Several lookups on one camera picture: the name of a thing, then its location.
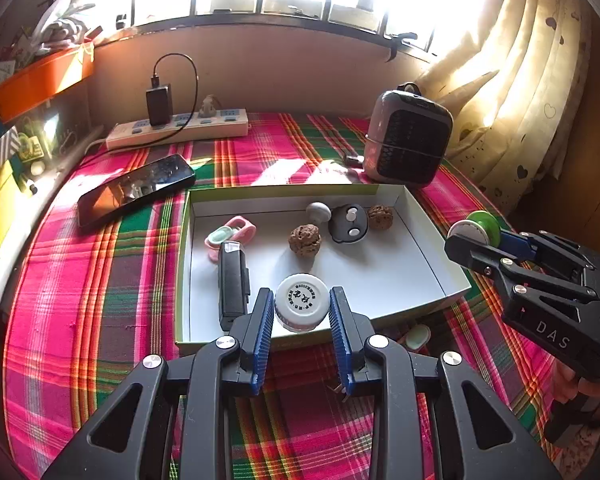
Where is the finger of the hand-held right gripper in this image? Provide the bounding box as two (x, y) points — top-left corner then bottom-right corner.
(444, 234), (597, 324)
(497, 230), (599, 282)

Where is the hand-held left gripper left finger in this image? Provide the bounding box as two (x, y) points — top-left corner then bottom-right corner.
(42, 287), (276, 480)

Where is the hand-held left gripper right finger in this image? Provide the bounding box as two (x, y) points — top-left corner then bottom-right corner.
(328, 286), (563, 480)

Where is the white and green knob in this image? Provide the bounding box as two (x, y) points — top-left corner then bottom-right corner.
(447, 210), (503, 251)

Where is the white round jar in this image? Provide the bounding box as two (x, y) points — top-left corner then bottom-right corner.
(274, 273), (329, 333)

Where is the black stapler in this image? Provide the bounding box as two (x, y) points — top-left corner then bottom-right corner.
(217, 241), (252, 332)

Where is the green and white cardboard box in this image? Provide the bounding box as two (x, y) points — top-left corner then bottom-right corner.
(174, 183), (473, 353)

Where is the brown walnut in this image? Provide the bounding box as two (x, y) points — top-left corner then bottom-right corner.
(288, 223), (322, 258)
(367, 204), (394, 231)

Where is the person's right hand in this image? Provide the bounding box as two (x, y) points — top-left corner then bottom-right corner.
(550, 359), (600, 425)

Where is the black round case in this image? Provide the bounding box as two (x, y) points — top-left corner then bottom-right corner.
(328, 203), (370, 245)

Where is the grey and black heater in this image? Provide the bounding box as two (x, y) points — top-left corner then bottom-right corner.
(362, 82), (453, 188)

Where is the plaid tablecloth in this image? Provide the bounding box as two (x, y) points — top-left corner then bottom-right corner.
(2, 112), (566, 480)

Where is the cream heart-print curtain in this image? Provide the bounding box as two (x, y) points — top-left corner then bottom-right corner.
(415, 0), (600, 211)

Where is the black smartphone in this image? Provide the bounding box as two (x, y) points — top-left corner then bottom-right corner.
(76, 154), (197, 228)

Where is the cream power strip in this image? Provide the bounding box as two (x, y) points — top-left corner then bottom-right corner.
(105, 108), (250, 151)

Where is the black charger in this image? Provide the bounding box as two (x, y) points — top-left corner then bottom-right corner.
(146, 85), (173, 127)

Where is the green printed card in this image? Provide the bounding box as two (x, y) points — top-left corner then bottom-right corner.
(17, 132), (48, 161)

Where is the orange tray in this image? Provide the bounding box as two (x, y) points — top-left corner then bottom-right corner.
(0, 42), (96, 123)

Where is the crumpled plastic bag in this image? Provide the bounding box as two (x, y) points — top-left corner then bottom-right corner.
(27, 0), (103, 56)

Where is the black charger cable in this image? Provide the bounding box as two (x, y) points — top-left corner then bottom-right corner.
(151, 52), (199, 147)

